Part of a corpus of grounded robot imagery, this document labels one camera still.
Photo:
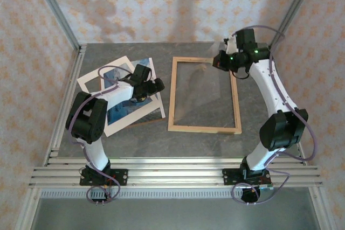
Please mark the light wooden picture frame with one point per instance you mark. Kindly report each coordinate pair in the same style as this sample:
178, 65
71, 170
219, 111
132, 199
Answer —
172, 92

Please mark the building photo print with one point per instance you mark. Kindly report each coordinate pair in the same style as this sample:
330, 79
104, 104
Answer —
124, 111

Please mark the brown backing board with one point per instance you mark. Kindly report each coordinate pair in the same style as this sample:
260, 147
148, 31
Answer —
148, 122

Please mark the white mat board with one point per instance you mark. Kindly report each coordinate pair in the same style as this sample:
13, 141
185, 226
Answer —
90, 77

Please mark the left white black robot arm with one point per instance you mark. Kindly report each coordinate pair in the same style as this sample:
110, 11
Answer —
89, 117

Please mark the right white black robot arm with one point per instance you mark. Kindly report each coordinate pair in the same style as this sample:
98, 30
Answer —
269, 87

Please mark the wide aluminium beam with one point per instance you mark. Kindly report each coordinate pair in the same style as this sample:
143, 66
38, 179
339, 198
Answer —
175, 176

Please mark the grey metal sheet panel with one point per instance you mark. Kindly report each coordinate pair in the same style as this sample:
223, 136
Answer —
172, 214

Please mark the aluminium corner leg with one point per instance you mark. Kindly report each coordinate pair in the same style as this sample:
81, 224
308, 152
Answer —
27, 208
322, 208

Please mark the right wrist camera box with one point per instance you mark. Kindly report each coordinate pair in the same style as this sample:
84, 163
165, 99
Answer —
231, 45

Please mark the aluminium side rail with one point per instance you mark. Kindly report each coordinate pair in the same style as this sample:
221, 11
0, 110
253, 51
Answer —
274, 55
75, 73

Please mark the aluminium upright post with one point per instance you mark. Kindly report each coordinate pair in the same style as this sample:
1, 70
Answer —
56, 12
292, 12

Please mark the aluminium table edge rail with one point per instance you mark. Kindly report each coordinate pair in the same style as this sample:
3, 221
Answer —
175, 161

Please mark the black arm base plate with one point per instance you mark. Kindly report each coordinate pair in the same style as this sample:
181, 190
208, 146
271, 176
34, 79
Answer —
121, 177
229, 177

